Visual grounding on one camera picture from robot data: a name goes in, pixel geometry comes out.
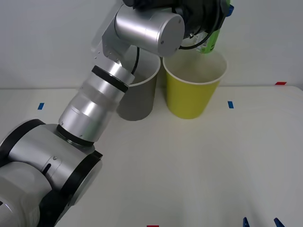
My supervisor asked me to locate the green label plastic bottle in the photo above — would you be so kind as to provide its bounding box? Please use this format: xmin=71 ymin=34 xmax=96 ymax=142
xmin=194 ymin=0 xmax=232 ymax=55

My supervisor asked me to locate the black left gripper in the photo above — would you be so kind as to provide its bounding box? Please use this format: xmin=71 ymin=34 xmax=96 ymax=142
xmin=201 ymin=0 xmax=235 ymax=30

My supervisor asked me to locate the yellow-green plastic bin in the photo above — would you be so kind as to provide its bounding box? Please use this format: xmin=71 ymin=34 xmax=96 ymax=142
xmin=162 ymin=51 xmax=228 ymax=120

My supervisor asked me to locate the grey plastic bin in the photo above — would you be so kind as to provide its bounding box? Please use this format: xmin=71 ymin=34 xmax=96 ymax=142
xmin=117 ymin=44 xmax=160 ymax=122

